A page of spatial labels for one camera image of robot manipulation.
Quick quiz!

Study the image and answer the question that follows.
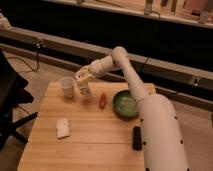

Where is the white labelled bottle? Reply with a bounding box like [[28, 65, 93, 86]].
[[79, 82, 92, 99]]

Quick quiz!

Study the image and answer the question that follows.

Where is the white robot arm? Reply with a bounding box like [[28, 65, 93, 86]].
[[75, 46, 190, 171]]

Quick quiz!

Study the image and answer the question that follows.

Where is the white plastic cup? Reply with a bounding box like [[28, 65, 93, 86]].
[[59, 77, 75, 98]]

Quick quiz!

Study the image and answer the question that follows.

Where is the green bowl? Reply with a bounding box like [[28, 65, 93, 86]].
[[113, 90, 138, 119]]

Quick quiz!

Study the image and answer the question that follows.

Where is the black rectangular block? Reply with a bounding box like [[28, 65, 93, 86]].
[[132, 126, 142, 151]]

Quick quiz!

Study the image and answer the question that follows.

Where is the black cable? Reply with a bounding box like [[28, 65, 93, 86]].
[[6, 39, 45, 74]]

